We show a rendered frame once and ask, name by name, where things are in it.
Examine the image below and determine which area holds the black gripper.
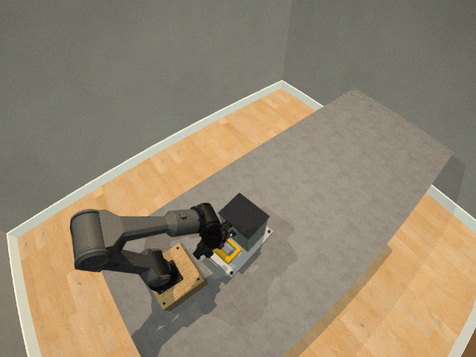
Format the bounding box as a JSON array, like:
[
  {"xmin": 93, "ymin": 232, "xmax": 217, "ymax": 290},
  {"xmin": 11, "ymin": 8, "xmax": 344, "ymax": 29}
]
[{"xmin": 193, "ymin": 220, "xmax": 232, "ymax": 260}]

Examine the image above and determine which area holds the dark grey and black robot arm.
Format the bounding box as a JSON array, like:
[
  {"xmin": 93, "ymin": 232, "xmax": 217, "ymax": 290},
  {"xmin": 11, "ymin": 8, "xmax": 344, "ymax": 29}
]
[{"xmin": 70, "ymin": 203, "xmax": 222, "ymax": 295}]

